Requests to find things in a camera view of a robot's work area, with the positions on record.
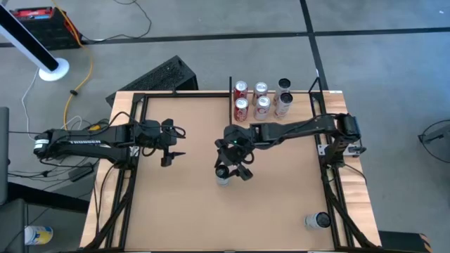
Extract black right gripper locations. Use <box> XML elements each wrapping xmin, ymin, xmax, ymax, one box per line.
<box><xmin>213</xmin><ymin>124</ymin><xmax>257</xmax><ymax>182</ymax></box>

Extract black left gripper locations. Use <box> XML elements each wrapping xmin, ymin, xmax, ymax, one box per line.
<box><xmin>134</xmin><ymin>118</ymin><xmax>187</xmax><ymax>168</ymax></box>

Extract white slim energy drink can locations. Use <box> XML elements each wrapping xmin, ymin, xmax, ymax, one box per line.
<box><xmin>215</xmin><ymin>164</ymin><xmax>232</xmax><ymax>188</ymax></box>
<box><xmin>273</xmin><ymin>77</ymin><xmax>293</xmax><ymax>106</ymax></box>
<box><xmin>273</xmin><ymin>91</ymin><xmax>294</xmax><ymax>119</ymax></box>
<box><xmin>303</xmin><ymin>212</ymin><xmax>332</xmax><ymax>231</ymax></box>

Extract red cola can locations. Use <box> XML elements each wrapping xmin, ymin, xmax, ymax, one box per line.
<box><xmin>233</xmin><ymin>97</ymin><xmax>250</xmax><ymax>123</ymax></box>
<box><xmin>233</xmin><ymin>80</ymin><xmax>249</xmax><ymax>100</ymax></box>

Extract silver diet cola can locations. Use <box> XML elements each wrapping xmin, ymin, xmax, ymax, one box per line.
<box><xmin>251</xmin><ymin>82</ymin><xmax>269</xmax><ymax>105</ymax></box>
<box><xmin>253</xmin><ymin>95</ymin><xmax>272</xmax><ymax>122</ymax></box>

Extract wooden shelf board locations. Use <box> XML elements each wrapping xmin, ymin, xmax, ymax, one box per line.
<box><xmin>231</xmin><ymin>91</ymin><xmax>316</xmax><ymax>131</ymax></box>

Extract tan table mat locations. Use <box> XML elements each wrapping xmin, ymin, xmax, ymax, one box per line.
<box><xmin>123</xmin><ymin>96</ymin><xmax>335</xmax><ymax>252</ymax></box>

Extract black perforated computer case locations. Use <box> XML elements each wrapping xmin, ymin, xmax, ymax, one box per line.
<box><xmin>105</xmin><ymin>54</ymin><xmax>200</xmax><ymax>108</ymax></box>

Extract black power adapter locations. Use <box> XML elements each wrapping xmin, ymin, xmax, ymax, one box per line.
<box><xmin>68</xmin><ymin>164</ymin><xmax>94</xmax><ymax>183</ymax></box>

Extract black floor beam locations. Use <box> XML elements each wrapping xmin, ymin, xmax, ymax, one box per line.
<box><xmin>6</xmin><ymin>181</ymin><xmax>91</xmax><ymax>214</ymax></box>

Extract white yellow canister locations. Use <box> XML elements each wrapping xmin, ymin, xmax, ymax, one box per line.
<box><xmin>23</xmin><ymin>225</ymin><xmax>54</xmax><ymax>246</ymax></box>

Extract black crate red lid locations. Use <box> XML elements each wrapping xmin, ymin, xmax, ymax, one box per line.
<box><xmin>9</xmin><ymin>6</ymin><xmax>84</xmax><ymax>51</ymax></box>

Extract black upright panel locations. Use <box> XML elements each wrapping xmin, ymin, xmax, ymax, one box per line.
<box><xmin>0</xmin><ymin>106</ymin><xmax>11</xmax><ymax>207</ymax></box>

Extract black box orange stripes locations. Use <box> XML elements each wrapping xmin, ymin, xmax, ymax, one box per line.
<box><xmin>378</xmin><ymin>230</ymin><xmax>432</xmax><ymax>253</ymax></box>

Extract black white pole stand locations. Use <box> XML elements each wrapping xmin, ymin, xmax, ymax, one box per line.
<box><xmin>0</xmin><ymin>3</ymin><xmax>70</xmax><ymax>82</ymax></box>

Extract black aluminium table frame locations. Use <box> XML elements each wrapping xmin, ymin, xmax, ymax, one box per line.
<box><xmin>84</xmin><ymin>91</ymin><xmax>379</xmax><ymax>253</ymax></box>

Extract black metal shelf frame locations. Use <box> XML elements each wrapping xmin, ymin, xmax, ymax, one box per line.
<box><xmin>228</xmin><ymin>76</ymin><xmax>324</xmax><ymax>134</ymax></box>

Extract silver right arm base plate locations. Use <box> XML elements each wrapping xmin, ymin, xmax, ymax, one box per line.
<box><xmin>317</xmin><ymin>143</ymin><xmax>366</xmax><ymax>157</ymax></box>

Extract yellow floor cable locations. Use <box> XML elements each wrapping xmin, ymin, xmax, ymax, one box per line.
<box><xmin>51</xmin><ymin>0</ymin><xmax>95</xmax><ymax>136</ymax></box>

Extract thin black floor cable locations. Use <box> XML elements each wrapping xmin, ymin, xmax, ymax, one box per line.
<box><xmin>82</xmin><ymin>0</ymin><xmax>153</xmax><ymax>43</ymax></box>

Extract white floor cable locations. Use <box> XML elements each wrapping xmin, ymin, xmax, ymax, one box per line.
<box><xmin>20</xmin><ymin>67</ymin><xmax>84</xmax><ymax>145</ymax></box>

